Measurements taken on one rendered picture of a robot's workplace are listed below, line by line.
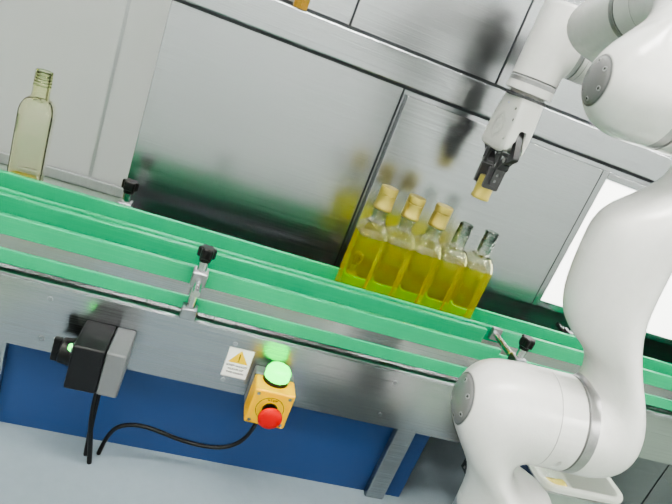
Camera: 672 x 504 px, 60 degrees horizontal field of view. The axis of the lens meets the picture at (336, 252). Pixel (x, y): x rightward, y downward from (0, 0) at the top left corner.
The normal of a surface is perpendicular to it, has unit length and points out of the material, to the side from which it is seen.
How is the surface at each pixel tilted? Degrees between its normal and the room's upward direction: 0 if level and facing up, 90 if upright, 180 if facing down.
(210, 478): 0
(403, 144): 90
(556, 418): 57
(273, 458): 90
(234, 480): 0
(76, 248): 90
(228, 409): 90
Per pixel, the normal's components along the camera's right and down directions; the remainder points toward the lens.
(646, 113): -0.19, 0.62
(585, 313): -0.78, 0.22
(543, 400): 0.23, -0.41
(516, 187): 0.13, 0.39
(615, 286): -0.46, 0.16
